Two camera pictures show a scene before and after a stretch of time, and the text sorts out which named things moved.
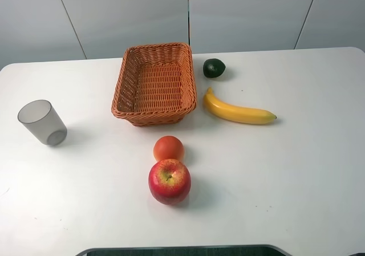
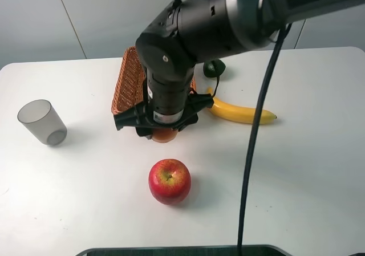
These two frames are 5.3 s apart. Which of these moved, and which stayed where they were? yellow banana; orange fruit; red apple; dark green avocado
Moved: orange fruit
Stayed: dark green avocado; yellow banana; red apple
